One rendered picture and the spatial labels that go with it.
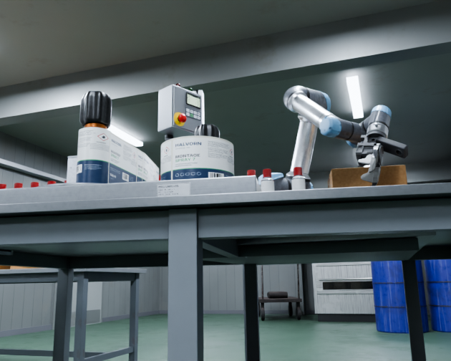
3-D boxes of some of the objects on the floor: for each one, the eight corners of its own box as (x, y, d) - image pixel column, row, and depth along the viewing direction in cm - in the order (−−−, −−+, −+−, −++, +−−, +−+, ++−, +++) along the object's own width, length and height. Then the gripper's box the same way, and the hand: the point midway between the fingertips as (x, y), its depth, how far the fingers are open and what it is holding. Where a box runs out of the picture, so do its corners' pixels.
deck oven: (311, 322, 740) (303, 194, 787) (321, 316, 854) (314, 205, 901) (417, 324, 687) (402, 186, 735) (414, 317, 802) (401, 198, 849)
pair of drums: (495, 334, 535) (484, 253, 556) (375, 333, 578) (369, 256, 599) (482, 328, 608) (472, 256, 630) (376, 326, 651) (370, 259, 673)
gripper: (364, 151, 172) (354, 193, 159) (359, 124, 163) (348, 165, 150) (387, 151, 168) (379, 194, 155) (384, 123, 159) (376, 166, 146)
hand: (374, 177), depth 152 cm, fingers open, 7 cm apart
